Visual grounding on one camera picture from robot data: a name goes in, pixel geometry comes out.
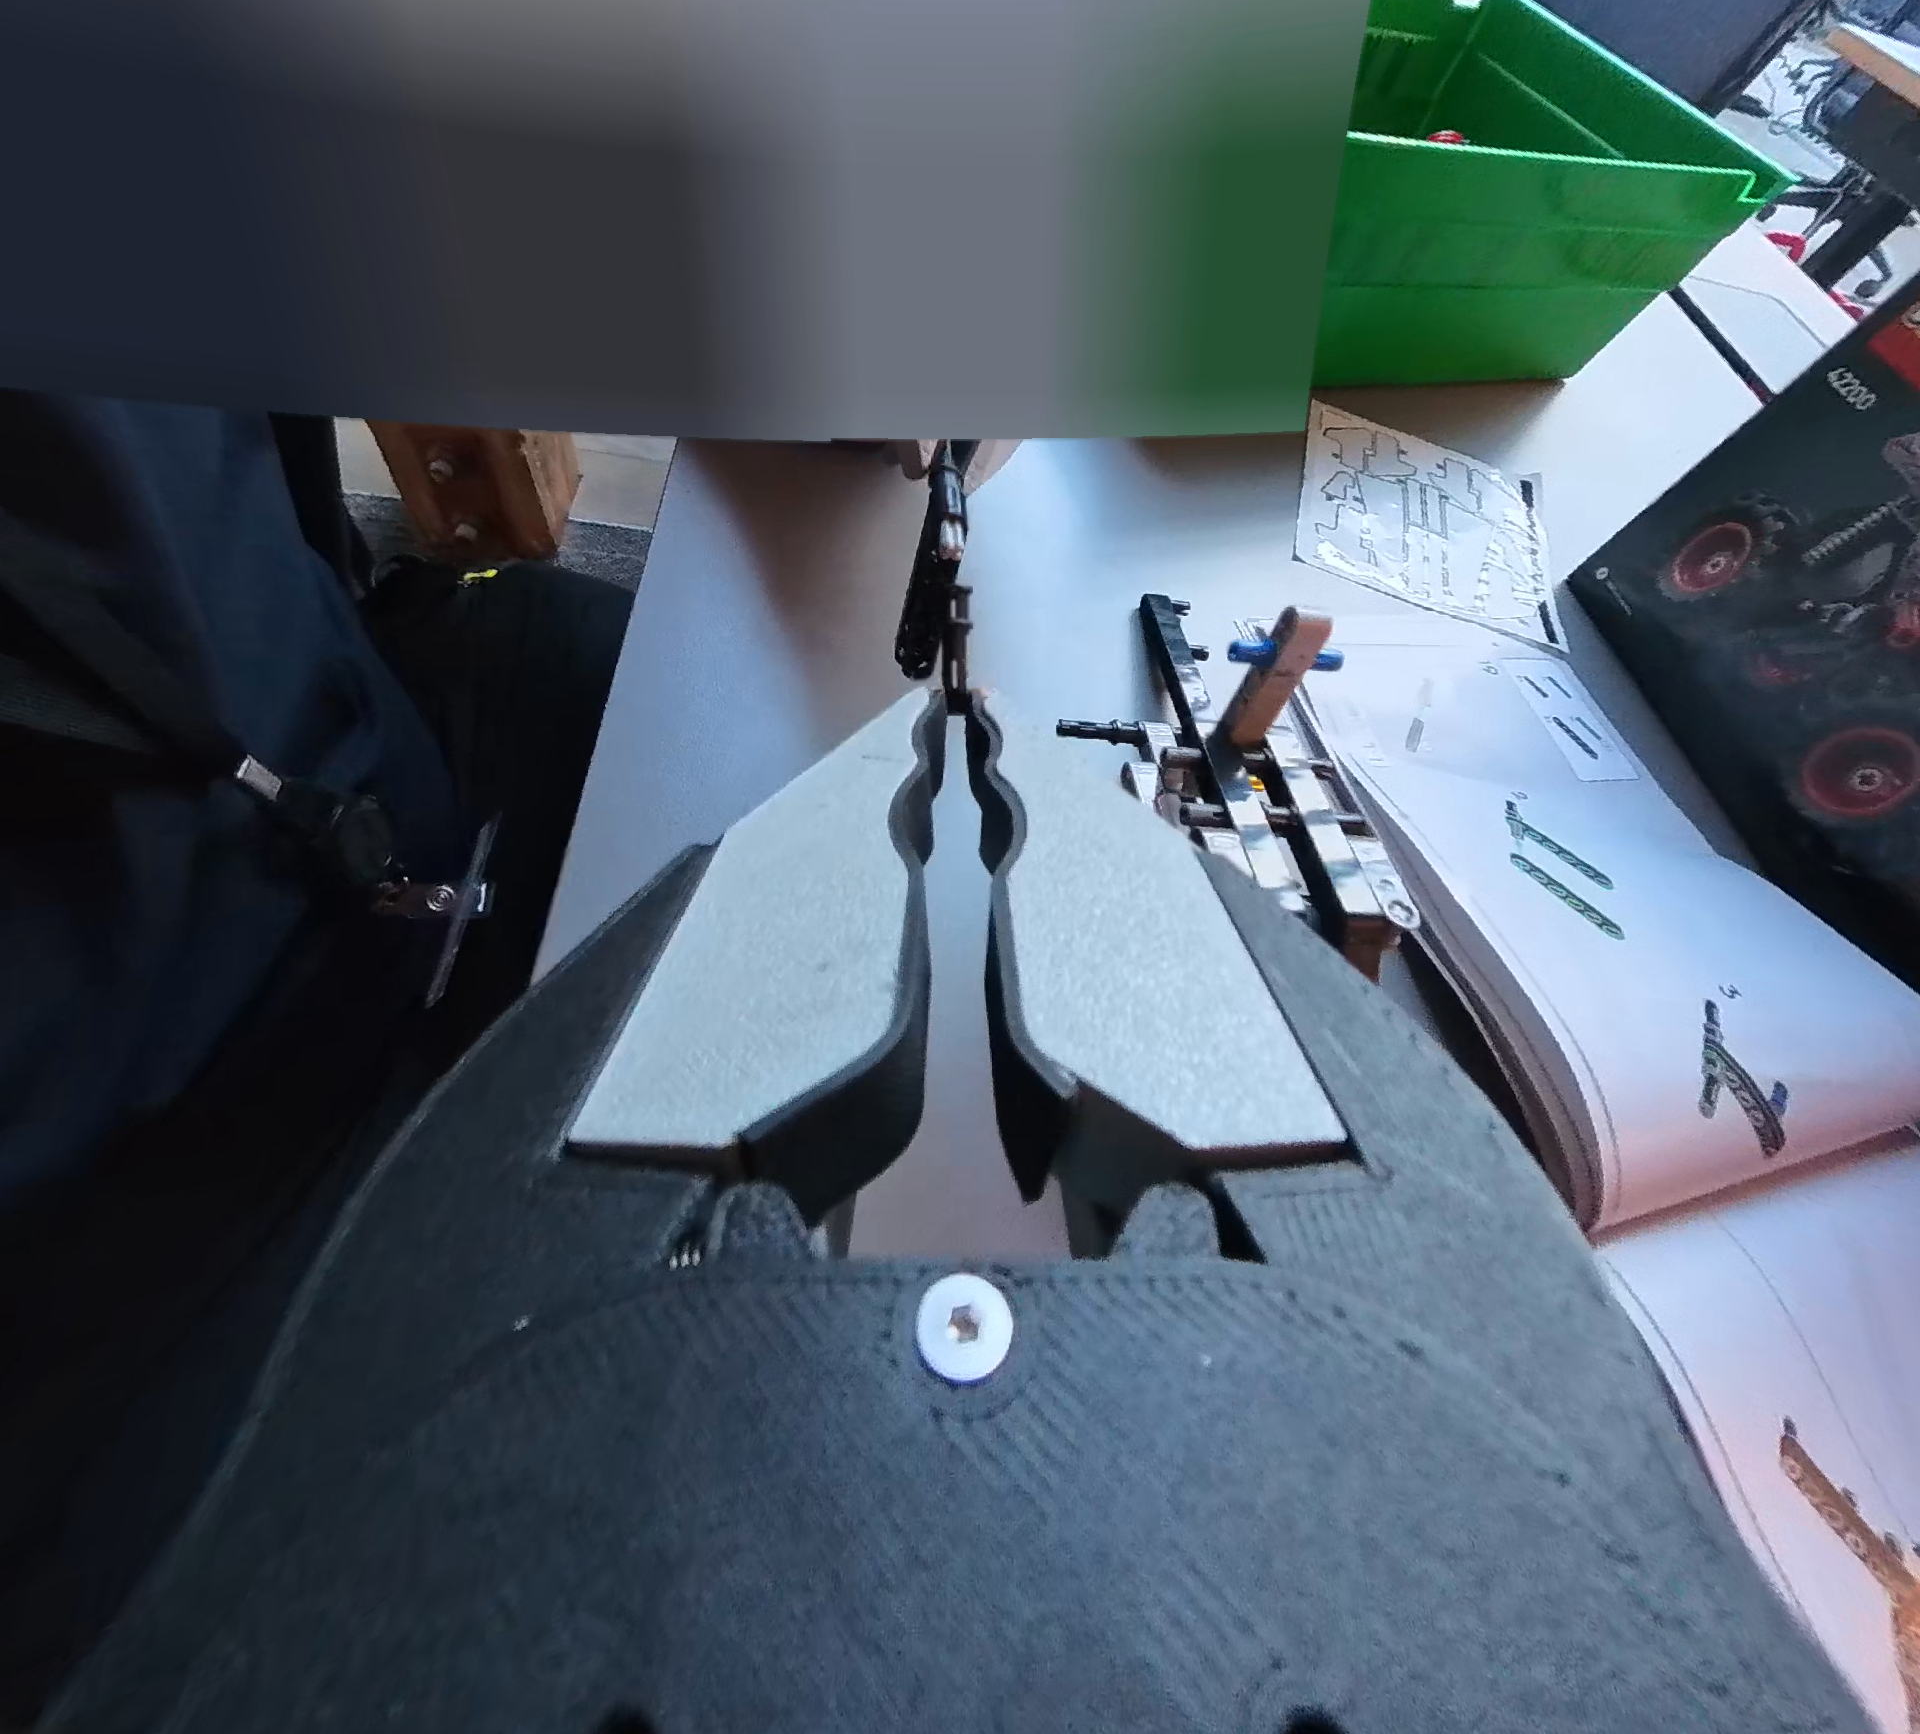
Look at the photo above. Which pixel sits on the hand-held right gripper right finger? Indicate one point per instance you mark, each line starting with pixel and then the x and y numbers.
pixel 1154 998

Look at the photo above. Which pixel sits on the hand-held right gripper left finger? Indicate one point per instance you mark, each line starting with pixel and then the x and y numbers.
pixel 750 985

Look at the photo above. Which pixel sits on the small black lego pin piece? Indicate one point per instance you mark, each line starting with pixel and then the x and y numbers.
pixel 933 609

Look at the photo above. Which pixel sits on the black and grey lego assembly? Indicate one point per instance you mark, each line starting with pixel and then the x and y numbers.
pixel 1174 668

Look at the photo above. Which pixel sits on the open lego instruction booklet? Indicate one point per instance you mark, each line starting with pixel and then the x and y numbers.
pixel 1575 1015

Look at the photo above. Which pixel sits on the large lego box red wheels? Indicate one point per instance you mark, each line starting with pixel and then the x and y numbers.
pixel 1770 654

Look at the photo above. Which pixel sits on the badge reel clip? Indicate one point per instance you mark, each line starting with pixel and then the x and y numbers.
pixel 435 897

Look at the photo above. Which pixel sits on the black bag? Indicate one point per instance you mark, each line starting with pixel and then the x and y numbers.
pixel 510 684

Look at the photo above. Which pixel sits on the white sticker sheet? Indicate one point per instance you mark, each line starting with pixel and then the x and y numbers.
pixel 1425 519

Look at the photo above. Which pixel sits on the wooden table leg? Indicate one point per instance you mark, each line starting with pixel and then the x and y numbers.
pixel 472 483

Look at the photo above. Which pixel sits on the green plastic bin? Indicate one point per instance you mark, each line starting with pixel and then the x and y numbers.
pixel 1514 218

